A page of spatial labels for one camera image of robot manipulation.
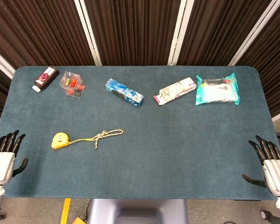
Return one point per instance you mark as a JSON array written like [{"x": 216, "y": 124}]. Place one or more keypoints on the yellow plastic strip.
[{"x": 65, "y": 211}]

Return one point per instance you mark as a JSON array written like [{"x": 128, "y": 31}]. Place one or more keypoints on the grey robot base column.
[{"x": 137, "y": 210}]

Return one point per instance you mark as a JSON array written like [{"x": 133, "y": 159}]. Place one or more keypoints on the teal wet wipes pack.
[{"x": 217, "y": 91}]

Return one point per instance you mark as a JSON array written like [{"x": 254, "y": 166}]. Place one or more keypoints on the floral pink carton box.
[{"x": 175, "y": 91}]

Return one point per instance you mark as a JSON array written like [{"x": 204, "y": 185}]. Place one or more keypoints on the yellow tape measure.
[{"x": 60, "y": 140}]

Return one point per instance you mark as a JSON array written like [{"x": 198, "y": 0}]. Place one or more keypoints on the orange floor object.
[{"x": 79, "y": 221}]

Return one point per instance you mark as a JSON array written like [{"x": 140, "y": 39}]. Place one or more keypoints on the blue cookie package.
[{"x": 123, "y": 92}]

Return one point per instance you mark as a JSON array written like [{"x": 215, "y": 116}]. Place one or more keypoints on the dark brown pleated screen panel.
[
  {"x": 275, "y": 70},
  {"x": 214, "y": 30},
  {"x": 37, "y": 30},
  {"x": 133, "y": 30}
]

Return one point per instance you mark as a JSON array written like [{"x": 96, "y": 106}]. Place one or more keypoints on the left black-fingered robot hand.
[{"x": 2, "y": 164}]

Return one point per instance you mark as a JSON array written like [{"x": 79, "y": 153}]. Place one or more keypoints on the right black-fingered robot hand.
[{"x": 278, "y": 177}]

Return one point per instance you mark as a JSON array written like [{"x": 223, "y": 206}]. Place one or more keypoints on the blue felt table cover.
[{"x": 154, "y": 151}]

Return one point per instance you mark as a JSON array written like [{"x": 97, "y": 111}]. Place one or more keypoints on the black caster wheel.
[{"x": 267, "y": 214}]

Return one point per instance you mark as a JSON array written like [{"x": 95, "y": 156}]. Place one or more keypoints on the dark bottle with white cap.
[{"x": 45, "y": 78}]

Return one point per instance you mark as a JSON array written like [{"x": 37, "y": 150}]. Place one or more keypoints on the clear plastic box red parts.
[{"x": 72, "y": 85}]

